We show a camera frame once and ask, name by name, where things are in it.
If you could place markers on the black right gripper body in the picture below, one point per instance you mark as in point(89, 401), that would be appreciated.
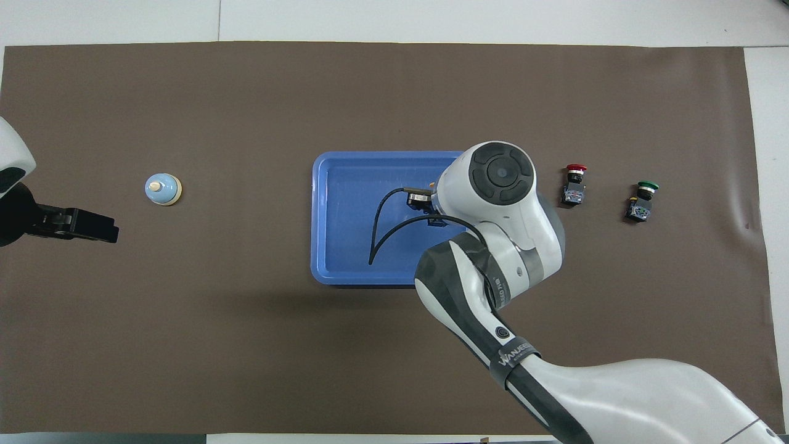
point(422, 208)

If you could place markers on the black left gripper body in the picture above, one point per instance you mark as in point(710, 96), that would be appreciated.
point(15, 219)

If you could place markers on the light blue desk bell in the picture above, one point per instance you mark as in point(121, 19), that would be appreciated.
point(161, 191)

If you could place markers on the red push button switch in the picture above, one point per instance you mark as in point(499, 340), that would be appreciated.
point(573, 194)

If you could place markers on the green push button switch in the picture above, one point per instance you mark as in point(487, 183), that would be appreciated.
point(641, 209)

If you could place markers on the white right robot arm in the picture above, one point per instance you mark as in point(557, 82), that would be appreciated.
point(502, 172)

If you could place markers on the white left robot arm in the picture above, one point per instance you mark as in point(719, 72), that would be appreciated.
point(12, 154)

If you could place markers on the blue plastic tray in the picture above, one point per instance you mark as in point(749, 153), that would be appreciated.
point(345, 216)

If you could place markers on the brown table mat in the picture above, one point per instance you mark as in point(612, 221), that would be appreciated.
point(246, 339)

